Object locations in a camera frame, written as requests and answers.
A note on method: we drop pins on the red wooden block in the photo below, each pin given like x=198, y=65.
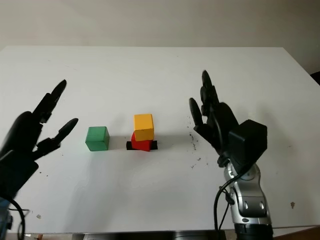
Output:
x=141, y=145

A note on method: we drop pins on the black tape mark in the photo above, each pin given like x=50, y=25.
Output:
x=129, y=146

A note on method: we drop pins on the yellow wooden block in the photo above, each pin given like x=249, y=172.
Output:
x=143, y=126

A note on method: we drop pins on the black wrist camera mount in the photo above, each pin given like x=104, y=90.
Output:
x=247, y=142
x=15, y=172

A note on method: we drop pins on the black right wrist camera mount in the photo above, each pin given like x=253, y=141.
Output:
x=247, y=142

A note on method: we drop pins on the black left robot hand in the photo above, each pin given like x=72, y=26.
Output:
x=22, y=132

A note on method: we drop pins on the green wooden block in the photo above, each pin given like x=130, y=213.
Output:
x=96, y=138

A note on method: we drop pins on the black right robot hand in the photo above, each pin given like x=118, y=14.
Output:
x=212, y=130

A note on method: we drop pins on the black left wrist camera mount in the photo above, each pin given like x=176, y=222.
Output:
x=15, y=172

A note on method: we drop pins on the dark grey robot torso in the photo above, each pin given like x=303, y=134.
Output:
x=150, y=236

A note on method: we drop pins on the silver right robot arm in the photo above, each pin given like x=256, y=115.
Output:
x=250, y=200

